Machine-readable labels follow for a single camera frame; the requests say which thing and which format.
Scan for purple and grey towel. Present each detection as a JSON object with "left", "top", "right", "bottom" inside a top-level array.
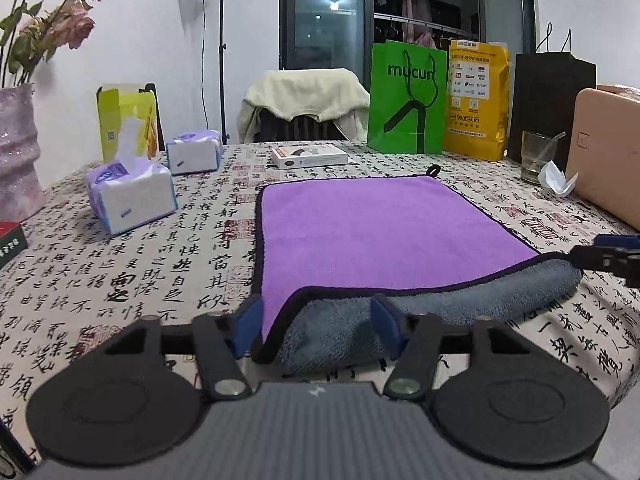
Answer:
[{"left": 250, "top": 169, "right": 582, "bottom": 375}]

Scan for white crumpled paper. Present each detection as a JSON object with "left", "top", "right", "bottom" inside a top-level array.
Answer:
[{"left": 538, "top": 162, "right": 579, "bottom": 198}]

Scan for pink hard case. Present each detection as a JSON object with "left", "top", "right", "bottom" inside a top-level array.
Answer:
[{"left": 565, "top": 84, "right": 640, "bottom": 229}]

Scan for clear drinking glass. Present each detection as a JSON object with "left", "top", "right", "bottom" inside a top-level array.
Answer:
[{"left": 521, "top": 131, "right": 566, "bottom": 185}]

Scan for black paper bag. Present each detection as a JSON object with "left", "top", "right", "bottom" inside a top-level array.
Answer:
[{"left": 506, "top": 25, "right": 597, "bottom": 170}]

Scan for calligraphy print tablecloth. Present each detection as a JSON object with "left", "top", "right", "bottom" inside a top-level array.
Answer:
[{"left": 1, "top": 144, "right": 629, "bottom": 458}]

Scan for yellow printed paper bag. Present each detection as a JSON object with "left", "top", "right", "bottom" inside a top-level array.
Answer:
[{"left": 442, "top": 40, "right": 511, "bottom": 162}]

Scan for near purple tissue pack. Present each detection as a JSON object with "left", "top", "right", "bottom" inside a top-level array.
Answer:
[{"left": 86, "top": 116, "right": 178, "bottom": 236}]

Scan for purple tissue pack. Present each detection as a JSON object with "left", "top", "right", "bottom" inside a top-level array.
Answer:
[
  {"left": 166, "top": 130, "right": 224, "bottom": 176},
  {"left": 86, "top": 116, "right": 178, "bottom": 236}
]

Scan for flat white product box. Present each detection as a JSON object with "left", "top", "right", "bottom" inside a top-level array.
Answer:
[{"left": 270, "top": 144, "right": 352, "bottom": 170}]

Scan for far purple tissue pack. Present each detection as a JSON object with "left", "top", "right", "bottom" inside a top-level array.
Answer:
[{"left": 166, "top": 130, "right": 224, "bottom": 176}]

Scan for green mucun paper bag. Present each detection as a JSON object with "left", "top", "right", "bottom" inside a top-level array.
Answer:
[{"left": 367, "top": 41, "right": 448, "bottom": 154}]

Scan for red and black box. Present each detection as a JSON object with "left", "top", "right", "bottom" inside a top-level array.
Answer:
[{"left": 0, "top": 221, "right": 28, "bottom": 269}]

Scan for chair under cream cloth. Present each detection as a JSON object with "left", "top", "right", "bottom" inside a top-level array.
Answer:
[{"left": 254, "top": 110, "right": 346, "bottom": 142}]

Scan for cream cloth on chair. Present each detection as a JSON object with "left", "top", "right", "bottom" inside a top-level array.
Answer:
[{"left": 236, "top": 68, "right": 370, "bottom": 143}]

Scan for pink speckled vase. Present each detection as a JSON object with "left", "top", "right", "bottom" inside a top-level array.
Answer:
[{"left": 0, "top": 84, "right": 46, "bottom": 222}]

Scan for yellow green carton box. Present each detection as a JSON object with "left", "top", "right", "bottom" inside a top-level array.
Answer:
[{"left": 96, "top": 82, "right": 164, "bottom": 162}]

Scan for black framed window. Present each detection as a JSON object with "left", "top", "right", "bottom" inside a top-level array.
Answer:
[{"left": 280, "top": 0, "right": 536, "bottom": 78}]

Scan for dried pink roses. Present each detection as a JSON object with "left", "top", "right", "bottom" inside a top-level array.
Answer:
[{"left": 1, "top": 0, "right": 103, "bottom": 88}]

